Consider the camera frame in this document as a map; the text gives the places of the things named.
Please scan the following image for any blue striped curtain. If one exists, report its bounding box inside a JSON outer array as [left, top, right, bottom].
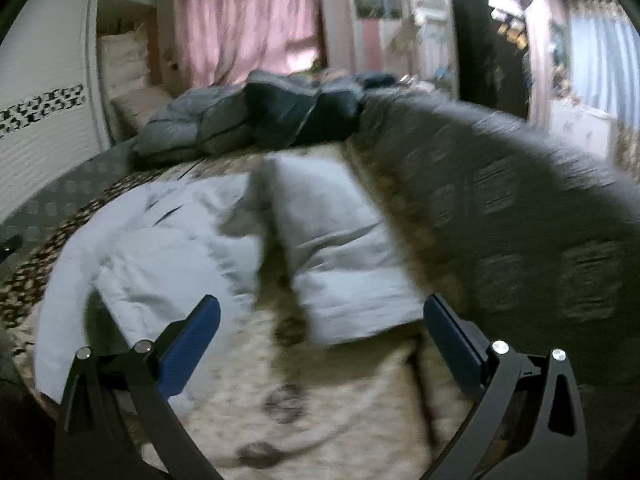
[[567, 0, 639, 131]]

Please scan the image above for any white framed mirror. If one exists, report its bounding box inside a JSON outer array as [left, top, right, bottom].
[[406, 0, 459, 98]]

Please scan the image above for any grey patterned blanket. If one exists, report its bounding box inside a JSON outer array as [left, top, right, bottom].
[[352, 89, 639, 469]]

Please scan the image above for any blue grey folded quilt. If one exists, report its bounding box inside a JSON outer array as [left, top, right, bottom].
[[134, 84, 252, 164]]

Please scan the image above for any pink curtain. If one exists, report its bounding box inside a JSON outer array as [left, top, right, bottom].
[[171, 0, 321, 88]]

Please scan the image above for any white pillow stack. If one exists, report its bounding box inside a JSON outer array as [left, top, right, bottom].
[[98, 29, 151, 100]]

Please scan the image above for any white wardrobe panel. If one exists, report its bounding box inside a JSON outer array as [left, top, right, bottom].
[[1, 0, 107, 218]]

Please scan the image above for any beige pillow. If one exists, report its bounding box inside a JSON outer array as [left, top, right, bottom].
[[111, 86, 174, 136]]

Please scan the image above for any white low cabinet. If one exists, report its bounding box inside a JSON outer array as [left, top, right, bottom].
[[549, 100, 617, 162]]

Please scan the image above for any light grey padded jacket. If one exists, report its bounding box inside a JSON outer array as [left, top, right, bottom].
[[35, 152, 422, 414]]

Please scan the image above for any patterned beige bed sheet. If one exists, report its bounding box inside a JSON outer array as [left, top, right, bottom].
[[1, 142, 469, 479]]

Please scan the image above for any dark navy folded quilt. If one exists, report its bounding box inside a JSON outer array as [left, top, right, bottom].
[[243, 70, 399, 150]]

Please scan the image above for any black door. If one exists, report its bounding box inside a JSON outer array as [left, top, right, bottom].
[[451, 0, 529, 118]]

